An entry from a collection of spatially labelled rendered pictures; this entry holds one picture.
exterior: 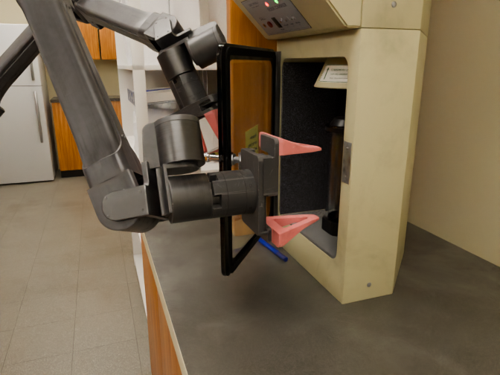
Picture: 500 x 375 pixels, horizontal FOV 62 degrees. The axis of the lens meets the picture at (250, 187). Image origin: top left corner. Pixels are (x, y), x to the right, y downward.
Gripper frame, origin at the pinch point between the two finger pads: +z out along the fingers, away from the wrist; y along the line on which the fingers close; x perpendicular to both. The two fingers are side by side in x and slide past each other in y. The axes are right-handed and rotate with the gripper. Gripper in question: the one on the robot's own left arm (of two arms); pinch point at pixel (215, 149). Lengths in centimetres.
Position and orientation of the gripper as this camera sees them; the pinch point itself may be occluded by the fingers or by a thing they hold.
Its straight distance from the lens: 79.4
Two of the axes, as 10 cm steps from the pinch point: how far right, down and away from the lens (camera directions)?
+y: -8.6, 3.3, 3.9
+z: 4.0, 9.1, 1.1
